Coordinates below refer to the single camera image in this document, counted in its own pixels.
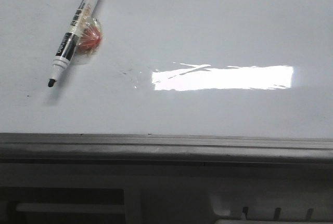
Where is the grey aluminium whiteboard frame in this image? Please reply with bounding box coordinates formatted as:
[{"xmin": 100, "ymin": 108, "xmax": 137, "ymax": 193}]
[{"xmin": 1, "ymin": 133, "xmax": 332, "ymax": 166}]

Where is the white whiteboard surface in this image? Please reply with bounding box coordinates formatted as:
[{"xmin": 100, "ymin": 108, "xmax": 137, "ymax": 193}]
[{"xmin": 1, "ymin": 0, "xmax": 332, "ymax": 138}]

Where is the white tray with slots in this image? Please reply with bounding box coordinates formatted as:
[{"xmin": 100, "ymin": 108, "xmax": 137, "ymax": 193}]
[{"xmin": 212, "ymin": 191, "xmax": 332, "ymax": 223}]

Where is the black white whiteboard marker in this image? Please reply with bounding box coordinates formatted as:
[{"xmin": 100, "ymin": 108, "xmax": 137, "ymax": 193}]
[{"xmin": 48, "ymin": 0, "xmax": 98, "ymax": 87}]

